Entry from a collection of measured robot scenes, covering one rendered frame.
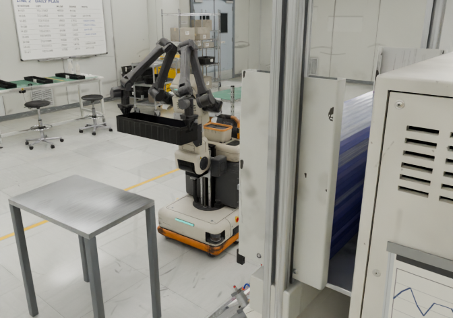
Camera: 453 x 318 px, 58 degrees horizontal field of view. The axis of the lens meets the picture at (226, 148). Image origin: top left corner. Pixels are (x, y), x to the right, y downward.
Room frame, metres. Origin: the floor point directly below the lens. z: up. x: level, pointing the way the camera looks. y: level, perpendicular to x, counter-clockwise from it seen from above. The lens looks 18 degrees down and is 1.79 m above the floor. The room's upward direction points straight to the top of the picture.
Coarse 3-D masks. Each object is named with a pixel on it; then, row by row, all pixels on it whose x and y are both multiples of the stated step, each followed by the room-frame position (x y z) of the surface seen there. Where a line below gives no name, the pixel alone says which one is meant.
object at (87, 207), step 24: (48, 192) 2.18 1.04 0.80; (72, 192) 2.18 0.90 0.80; (96, 192) 2.18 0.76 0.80; (120, 192) 2.18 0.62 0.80; (48, 216) 1.88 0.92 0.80; (72, 216) 1.88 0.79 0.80; (96, 216) 1.88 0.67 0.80; (120, 216) 1.88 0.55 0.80; (24, 240) 2.09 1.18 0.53; (24, 264) 2.07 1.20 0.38; (96, 264) 1.72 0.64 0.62; (24, 288) 2.09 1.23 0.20; (96, 288) 1.71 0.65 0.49; (96, 312) 1.71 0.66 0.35
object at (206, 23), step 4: (192, 20) 10.14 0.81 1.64; (196, 20) 10.07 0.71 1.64; (200, 20) 9.99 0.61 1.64; (204, 20) 10.08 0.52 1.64; (208, 20) 10.20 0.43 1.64; (192, 24) 10.14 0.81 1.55; (196, 24) 10.06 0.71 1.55; (200, 24) 9.99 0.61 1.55; (204, 24) 10.08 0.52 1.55; (208, 24) 10.20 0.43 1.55; (200, 40) 10.02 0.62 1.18; (196, 44) 9.89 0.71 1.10; (200, 44) 10.00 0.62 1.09; (204, 44) 10.12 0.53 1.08; (208, 44) 10.22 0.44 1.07; (212, 44) 10.33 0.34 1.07
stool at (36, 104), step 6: (30, 102) 5.55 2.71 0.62; (36, 102) 5.56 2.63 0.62; (42, 102) 5.54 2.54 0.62; (48, 102) 5.56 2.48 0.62; (42, 126) 5.57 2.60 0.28; (42, 132) 5.56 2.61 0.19; (36, 138) 5.58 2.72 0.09; (42, 138) 5.55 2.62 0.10; (48, 138) 5.60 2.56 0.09; (54, 138) 5.64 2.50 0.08; (60, 138) 5.69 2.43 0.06; (30, 144) 5.34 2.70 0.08
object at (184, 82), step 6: (192, 42) 2.73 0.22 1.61; (180, 48) 2.72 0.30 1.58; (186, 48) 2.69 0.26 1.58; (192, 48) 2.71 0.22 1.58; (180, 54) 2.75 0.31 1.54; (186, 54) 2.66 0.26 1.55; (186, 60) 2.62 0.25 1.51; (186, 66) 2.58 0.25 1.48; (180, 72) 2.57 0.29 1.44; (186, 72) 2.55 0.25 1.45; (180, 78) 2.53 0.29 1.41; (186, 78) 2.50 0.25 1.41; (180, 84) 2.49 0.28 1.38; (186, 84) 2.46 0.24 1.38; (180, 90) 2.45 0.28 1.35; (186, 90) 2.44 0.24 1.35
